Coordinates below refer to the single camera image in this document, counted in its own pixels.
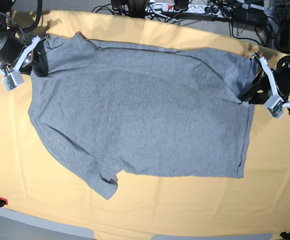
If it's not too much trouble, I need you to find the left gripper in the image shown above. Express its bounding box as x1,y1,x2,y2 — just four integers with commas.
238,55,290,105

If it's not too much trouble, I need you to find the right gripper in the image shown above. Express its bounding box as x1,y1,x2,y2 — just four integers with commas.
0,33,49,77

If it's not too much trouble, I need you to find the grey t-shirt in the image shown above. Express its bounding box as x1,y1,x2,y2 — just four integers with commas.
28,34,255,199

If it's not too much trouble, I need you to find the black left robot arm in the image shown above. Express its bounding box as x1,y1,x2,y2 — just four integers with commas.
238,17,290,107

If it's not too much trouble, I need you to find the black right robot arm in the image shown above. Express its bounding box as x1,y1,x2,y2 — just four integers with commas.
0,0,49,77

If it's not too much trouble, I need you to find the black power adapter box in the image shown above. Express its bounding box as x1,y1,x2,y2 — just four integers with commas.
233,7,268,28

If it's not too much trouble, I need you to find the white power strip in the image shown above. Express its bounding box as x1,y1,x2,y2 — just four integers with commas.
145,0,232,19

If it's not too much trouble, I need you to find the yellow table cloth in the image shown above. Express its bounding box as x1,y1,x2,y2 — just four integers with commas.
0,9,290,240

